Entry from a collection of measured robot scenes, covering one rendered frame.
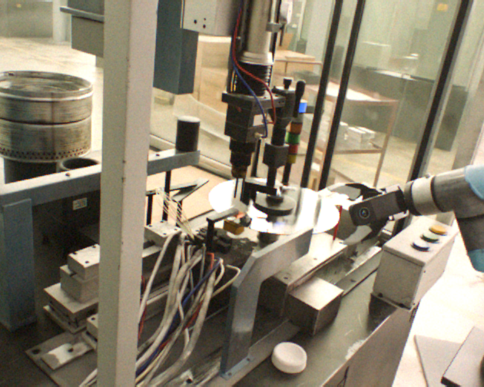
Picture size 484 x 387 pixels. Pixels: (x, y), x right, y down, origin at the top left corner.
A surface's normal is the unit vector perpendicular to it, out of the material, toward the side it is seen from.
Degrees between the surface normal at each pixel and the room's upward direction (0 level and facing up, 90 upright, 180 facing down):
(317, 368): 0
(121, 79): 90
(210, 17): 90
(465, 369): 0
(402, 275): 90
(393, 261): 90
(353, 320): 0
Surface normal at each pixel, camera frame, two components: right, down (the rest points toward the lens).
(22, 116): 0.03, 0.39
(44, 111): 0.40, 0.40
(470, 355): 0.13, -0.91
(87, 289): 0.77, 0.34
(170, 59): -0.62, 0.22
